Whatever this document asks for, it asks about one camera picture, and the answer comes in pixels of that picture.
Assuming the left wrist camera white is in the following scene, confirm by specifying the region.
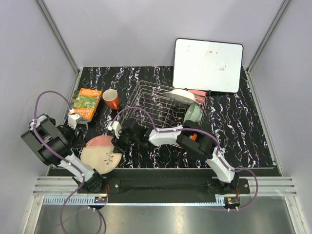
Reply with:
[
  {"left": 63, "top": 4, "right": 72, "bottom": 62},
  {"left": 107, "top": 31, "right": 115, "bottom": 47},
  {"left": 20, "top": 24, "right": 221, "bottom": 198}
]
[{"left": 67, "top": 109, "right": 82, "bottom": 130}]

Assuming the white fluted plate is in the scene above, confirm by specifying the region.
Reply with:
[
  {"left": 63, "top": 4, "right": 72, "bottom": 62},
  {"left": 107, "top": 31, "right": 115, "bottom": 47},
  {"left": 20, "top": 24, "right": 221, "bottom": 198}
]
[{"left": 163, "top": 89, "right": 196, "bottom": 105}]

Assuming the green celadon bowl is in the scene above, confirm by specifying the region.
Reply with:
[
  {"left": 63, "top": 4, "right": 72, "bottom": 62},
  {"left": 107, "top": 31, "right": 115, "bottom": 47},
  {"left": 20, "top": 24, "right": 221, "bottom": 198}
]
[{"left": 183, "top": 103, "right": 202, "bottom": 122}]

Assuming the metal wire dish rack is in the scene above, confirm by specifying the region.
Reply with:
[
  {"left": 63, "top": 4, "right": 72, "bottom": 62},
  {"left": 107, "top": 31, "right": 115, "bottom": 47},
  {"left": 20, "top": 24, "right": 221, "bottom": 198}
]
[{"left": 120, "top": 81, "right": 204, "bottom": 128}]

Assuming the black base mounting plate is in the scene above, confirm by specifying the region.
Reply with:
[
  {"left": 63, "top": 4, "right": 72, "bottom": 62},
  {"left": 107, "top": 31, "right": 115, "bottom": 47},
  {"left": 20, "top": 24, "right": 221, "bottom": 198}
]
[{"left": 79, "top": 168, "right": 250, "bottom": 195}]

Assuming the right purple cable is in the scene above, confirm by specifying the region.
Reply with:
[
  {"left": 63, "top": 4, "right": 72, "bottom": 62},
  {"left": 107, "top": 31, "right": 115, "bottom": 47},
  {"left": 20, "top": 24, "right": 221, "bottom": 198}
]
[{"left": 111, "top": 106, "right": 259, "bottom": 211}]

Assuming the pink cream branch plate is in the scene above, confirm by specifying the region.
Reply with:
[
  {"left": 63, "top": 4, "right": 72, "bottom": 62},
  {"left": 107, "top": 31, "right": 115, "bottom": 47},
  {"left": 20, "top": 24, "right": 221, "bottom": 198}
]
[{"left": 80, "top": 135, "right": 122, "bottom": 175}]

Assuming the orange mug white inside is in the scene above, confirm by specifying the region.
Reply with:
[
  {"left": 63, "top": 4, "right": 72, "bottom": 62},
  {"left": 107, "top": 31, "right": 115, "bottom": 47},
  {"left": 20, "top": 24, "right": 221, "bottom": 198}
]
[{"left": 102, "top": 89, "right": 119, "bottom": 110}]

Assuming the purple cable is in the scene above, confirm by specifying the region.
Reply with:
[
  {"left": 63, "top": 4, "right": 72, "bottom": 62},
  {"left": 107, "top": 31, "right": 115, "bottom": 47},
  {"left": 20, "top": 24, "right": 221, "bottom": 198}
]
[
  {"left": 111, "top": 106, "right": 259, "bottom": 211},
  {"left": 33, "top": 90, "right": 107, "bottom": 234}
]

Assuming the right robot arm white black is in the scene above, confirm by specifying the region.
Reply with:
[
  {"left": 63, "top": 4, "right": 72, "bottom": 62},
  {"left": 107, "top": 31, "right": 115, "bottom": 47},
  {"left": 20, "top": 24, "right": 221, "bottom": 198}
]
[{"left": 108, "top": 119, "right": 239, "bottom": 194}]

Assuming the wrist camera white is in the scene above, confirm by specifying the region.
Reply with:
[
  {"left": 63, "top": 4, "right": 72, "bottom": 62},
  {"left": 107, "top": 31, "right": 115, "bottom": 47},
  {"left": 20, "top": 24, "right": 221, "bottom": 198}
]
[
  {"left": 67, "top": 109, "right": 82, "bottom": 130},
  {"left": 107, "top": 121, "right": 121, "bottom": 132}
]

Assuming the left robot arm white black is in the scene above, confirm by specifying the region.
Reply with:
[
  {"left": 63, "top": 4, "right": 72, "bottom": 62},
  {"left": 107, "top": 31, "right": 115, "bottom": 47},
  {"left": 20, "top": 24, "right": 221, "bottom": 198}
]
[{"left": 21, "top": 114, "right": 105, "bottom": 193}]

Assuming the orange treehouse book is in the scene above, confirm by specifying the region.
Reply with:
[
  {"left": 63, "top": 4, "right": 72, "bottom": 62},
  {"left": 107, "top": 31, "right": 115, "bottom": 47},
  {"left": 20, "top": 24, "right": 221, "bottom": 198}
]
[{"left": 71, "top": 88, "right": 102, "bottom": 124}]

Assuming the white whiteboard black frame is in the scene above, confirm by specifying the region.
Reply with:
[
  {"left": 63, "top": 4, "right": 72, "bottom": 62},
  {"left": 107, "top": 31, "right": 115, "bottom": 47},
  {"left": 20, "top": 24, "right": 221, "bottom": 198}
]
[{"left": 173, "top": 38, "right": 244, "bottom": 93}]

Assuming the orange bowl white inside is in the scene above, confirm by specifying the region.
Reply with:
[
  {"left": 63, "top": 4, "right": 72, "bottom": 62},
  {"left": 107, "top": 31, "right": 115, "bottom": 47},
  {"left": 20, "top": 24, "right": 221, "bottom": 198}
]
[{"left": 190, "top": 134, "right": 197, "bottom": 141}]

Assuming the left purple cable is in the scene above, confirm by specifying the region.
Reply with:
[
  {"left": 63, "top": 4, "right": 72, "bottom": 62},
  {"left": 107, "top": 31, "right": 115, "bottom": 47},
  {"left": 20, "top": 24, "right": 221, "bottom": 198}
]
[{"left": 33, "top": 90, "right": 107, "bottom": 234}]

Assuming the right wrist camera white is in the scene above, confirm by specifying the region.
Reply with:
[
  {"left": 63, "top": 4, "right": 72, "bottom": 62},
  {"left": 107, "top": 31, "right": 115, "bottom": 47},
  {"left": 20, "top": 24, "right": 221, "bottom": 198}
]
[{"left": 107, "top": 121, "right": 121, "bottom": 132}]

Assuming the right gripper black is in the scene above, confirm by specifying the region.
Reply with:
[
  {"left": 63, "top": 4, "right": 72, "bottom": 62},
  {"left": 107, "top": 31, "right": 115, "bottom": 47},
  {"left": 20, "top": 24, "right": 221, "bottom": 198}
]
[{"left": 112, "top": 128, "right": 139, "bottom": 155}]

